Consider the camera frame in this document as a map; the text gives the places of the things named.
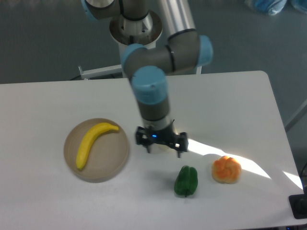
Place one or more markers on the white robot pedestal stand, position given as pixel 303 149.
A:
pixel 112 70

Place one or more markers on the yellow banana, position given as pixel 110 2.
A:
pixel 88 140

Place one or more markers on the pale white pear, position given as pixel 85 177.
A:
pixel 166 149

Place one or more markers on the orange bread roll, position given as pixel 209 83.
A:
pixel 226 170

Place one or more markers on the green bell pepper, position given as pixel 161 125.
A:
pixel 186 182

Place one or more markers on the black device at table edge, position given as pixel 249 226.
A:
pixel 298 205

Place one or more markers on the round beige plate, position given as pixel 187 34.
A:
pixel 107 156

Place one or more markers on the white stand leg right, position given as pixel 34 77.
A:
pixel 198 70

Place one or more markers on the blue plastic bag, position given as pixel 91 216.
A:
pixel 274 7

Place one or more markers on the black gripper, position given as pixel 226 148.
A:
pixel 148 136

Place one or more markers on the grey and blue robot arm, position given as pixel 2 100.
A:
pixel 179 48

